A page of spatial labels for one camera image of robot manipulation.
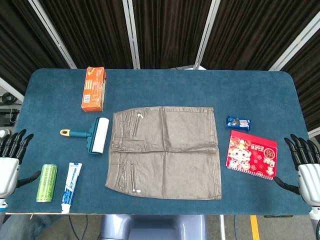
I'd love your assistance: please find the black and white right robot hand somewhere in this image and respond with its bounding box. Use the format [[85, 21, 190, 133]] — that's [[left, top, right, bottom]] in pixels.
[[273, 133, 320, 207]]

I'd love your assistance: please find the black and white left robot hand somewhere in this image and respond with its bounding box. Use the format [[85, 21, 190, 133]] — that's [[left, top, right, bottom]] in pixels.
[[0, 128, 42, 199]]

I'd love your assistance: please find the teal lint roller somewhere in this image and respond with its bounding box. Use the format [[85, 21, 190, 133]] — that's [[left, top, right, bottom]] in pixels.
[[59, 117, 110, 157]]

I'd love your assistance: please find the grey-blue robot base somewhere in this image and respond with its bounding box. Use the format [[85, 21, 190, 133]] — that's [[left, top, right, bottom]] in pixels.
[[99, 214, 208, 240]]

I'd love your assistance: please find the brown leather skirt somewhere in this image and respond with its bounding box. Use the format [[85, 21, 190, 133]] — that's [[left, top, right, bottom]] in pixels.
[[104, 106, 223, 201]]

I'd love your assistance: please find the green drink can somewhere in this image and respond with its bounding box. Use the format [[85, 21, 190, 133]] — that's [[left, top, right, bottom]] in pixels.
[[36, 163, 59, 203]]

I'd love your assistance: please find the blue denim trouser leg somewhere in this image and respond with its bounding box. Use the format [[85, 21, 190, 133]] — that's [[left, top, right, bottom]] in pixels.
[[3, 214, 63, 240]]

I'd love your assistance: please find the black floor equipment box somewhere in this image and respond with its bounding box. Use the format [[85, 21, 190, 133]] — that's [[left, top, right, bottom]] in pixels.
[[0, 107, 21, 125]]

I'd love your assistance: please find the red spiral desk calendar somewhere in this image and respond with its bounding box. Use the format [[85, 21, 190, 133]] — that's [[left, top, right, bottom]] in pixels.
[[226, 129, 279, 181]]

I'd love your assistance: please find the white and blue toothpaste tube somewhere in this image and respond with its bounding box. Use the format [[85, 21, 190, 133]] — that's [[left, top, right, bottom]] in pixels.
[[61, 162, 83, 215]]

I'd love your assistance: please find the yellow floor tape strip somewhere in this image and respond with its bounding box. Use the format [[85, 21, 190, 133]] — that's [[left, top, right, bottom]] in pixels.
[[249, 215, 261, 240]]

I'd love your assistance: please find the blue cookie packet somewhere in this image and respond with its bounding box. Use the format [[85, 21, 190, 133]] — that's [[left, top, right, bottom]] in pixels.
[[225, 115, 252, 132]]

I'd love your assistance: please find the dark brown pleated curtain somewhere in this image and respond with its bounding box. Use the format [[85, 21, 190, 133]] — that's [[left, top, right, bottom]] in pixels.
[[38, 0, 134, 70], [0, 0, 74, 89], [131, 0, 214, 70], [281, 37, 320, 132], [201, 0, 320, 71]]

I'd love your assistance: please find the white table leg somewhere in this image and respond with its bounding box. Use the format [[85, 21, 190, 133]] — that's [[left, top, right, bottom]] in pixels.
[[219, 214, 226, 240]]

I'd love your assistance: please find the orange cardboard box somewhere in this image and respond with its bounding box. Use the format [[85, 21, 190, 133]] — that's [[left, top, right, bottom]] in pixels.
[[81, 66, 107, 113]]

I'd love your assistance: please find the dark teal table cloth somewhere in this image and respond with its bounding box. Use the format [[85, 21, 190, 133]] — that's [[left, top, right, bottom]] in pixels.
[[4, 67, 313, 216]]

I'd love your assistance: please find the black coiled floor cable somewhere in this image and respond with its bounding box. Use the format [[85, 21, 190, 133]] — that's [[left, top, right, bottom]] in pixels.
[[0, 91, 19, 105]]

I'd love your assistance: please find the white partition frame post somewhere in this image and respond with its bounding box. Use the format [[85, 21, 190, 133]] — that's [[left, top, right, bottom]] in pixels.
[[0, 76, 25, 101], [121, 0, 141, 70], [28, 0, 78, 70], [193, 0, 221, 71], [268, 24, 320, 72]]

